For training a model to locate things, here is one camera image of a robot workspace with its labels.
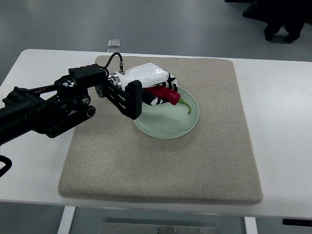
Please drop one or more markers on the red chili pepper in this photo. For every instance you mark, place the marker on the red chili pepper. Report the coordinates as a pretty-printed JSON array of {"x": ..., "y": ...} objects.
[{"x": 161, "y": 94}]

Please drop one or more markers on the person in black clothing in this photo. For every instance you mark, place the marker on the person in black clothing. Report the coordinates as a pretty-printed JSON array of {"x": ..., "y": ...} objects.
[{"x": 290, "y": 13}]

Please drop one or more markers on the grey metal base plate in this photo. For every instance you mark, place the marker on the grey metal base plate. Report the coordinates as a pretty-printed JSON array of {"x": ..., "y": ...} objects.
[{"x": 129, "y": 228}]

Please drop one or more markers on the white table leg left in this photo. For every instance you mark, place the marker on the white table leg left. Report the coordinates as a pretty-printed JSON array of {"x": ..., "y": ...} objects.
[{"x": 66, "y": 220}]

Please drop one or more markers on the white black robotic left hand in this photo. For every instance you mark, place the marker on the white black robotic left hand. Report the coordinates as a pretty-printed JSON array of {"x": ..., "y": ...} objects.
[{"x": 149, "y": 75}]

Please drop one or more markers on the white table leg right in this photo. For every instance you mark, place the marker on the white table leg right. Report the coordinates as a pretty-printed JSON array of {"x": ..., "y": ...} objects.
[{"x": 250, "y": 225}]

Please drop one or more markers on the clear small plastic box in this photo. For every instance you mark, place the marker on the clear small plastic box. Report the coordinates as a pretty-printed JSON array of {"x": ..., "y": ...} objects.
[{"x": 114, "y": 43}]

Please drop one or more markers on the white table leg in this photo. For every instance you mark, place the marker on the white table leg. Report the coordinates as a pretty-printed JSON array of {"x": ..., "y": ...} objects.
[
  {"x": 66, "y": 220},
  {"x": 250, "y": 225}
]

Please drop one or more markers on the light green plate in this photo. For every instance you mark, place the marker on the light green plate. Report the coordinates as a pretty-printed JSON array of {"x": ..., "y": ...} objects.
[{"x": 167, "y": 121}]

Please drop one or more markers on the beige felt mat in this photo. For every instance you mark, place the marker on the beige felt mat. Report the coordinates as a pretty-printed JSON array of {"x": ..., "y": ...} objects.
[{"x": 110, "y": 158}]

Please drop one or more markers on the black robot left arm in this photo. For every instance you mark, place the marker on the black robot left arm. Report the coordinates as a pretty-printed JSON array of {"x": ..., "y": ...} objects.
[{"x": 55, "y": 109}]

